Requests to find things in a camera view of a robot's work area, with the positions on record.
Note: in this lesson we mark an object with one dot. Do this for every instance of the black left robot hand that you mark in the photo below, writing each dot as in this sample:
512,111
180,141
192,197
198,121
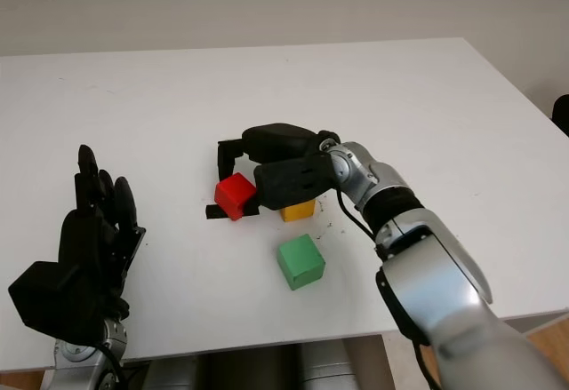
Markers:
84,239

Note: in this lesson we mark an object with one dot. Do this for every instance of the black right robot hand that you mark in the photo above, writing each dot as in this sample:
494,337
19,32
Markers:
280,141

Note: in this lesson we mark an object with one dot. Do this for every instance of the red wooden cube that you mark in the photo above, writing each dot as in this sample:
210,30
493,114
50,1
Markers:
233,194

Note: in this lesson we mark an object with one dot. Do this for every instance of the yellow wooden cube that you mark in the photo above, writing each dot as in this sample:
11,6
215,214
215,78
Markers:
295,213

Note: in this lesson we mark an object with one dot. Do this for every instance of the green wooden cube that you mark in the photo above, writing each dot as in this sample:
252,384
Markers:
300,261

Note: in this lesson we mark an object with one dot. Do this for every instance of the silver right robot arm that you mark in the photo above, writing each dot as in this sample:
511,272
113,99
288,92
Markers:
427,283

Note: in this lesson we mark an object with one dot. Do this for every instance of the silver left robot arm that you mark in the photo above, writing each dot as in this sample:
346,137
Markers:
77,359

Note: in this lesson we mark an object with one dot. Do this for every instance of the black tape strip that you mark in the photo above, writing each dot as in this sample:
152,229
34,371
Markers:
213,212

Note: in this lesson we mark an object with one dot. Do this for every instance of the silver right robot thigh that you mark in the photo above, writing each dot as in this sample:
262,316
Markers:
324,368

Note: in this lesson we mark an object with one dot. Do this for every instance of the white table leg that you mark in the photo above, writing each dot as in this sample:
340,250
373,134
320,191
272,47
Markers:
373,363

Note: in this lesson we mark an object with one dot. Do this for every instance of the black chair part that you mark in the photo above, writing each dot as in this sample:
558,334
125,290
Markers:
562,114

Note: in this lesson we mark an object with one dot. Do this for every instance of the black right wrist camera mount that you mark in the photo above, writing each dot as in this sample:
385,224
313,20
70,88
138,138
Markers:
289,181

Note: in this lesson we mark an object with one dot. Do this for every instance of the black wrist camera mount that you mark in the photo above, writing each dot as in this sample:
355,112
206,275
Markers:
49,301
289,181

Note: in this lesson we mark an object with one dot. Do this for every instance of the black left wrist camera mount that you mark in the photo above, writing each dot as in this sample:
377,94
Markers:
49,301

